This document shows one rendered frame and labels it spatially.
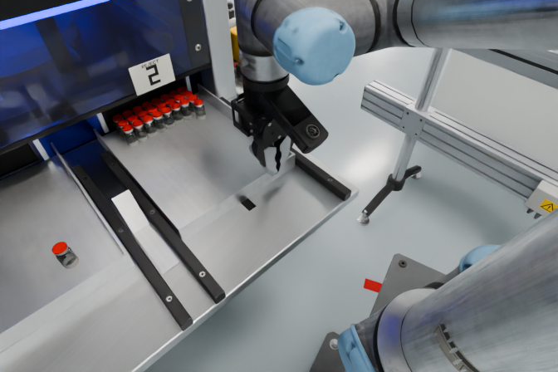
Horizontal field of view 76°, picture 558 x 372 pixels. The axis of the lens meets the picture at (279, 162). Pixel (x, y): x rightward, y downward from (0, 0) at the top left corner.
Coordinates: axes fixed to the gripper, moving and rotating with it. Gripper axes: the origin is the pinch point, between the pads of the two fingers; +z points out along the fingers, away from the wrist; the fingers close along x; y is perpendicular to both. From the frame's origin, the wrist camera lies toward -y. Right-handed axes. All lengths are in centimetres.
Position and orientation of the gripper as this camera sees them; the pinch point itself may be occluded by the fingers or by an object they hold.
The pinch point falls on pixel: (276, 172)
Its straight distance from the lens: 66.1
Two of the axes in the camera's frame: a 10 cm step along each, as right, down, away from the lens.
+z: 0.1, 7.1, 7.0
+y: -6.7, -5.2, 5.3
